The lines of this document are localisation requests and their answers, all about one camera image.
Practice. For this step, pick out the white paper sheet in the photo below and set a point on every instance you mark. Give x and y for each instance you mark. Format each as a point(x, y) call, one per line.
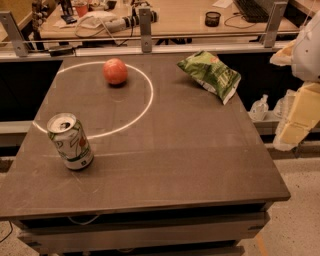
point(222, 3)

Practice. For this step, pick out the black mesh cup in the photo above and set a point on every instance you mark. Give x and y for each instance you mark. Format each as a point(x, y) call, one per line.
point(212, 19)

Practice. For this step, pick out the wooden desk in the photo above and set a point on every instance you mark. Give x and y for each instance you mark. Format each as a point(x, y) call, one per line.
point(177, 18)

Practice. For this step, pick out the green white soda can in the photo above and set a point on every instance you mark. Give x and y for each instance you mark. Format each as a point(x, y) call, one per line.
point(67, 134)

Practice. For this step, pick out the clear sanitizer bottle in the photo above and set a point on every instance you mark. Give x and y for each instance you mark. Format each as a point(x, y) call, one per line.
point(280, 106)
point(259, 109)

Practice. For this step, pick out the black box on rail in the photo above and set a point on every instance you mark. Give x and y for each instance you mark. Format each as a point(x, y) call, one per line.
point(61, 50)

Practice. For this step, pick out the red apple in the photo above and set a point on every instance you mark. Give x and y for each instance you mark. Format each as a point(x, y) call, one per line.
point(115, 71)

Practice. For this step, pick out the metal bracket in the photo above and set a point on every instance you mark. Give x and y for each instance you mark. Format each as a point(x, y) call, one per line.
point(275, 17)
point(18, 42)
point(145, 29)

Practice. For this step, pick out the middle metal bracket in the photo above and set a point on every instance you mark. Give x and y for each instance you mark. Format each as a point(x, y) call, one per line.
point(145, 29)

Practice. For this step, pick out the right metal bracket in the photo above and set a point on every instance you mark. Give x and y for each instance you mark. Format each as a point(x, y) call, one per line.
point(275, 17)

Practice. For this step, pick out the green jalapeno chip bag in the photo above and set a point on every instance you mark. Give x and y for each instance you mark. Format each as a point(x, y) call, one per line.
point(212, 74)

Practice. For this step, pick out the clear sanitizer bottle left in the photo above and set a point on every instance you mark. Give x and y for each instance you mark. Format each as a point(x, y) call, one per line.
point(259, 109)

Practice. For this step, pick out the clear sanitizer bottle right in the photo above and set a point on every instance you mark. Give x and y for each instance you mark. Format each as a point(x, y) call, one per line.
point(280, 106)

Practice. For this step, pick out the black keyboard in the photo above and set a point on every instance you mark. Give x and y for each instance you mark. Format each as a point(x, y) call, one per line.
point(254, 11)

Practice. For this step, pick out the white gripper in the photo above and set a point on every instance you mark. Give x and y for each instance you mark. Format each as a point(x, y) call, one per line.
point(308, 55)

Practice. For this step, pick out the white cloth bundle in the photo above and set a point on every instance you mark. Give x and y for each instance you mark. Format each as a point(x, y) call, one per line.
point(94, 19)

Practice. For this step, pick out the left metal bracket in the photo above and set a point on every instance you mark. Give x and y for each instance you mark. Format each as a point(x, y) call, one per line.
point(18, 42)

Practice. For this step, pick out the red cup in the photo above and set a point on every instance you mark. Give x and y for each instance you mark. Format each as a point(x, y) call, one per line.
point(81, 8)

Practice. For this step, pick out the grey cylindrical device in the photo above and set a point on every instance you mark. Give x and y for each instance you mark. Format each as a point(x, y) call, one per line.
point(123, 23)

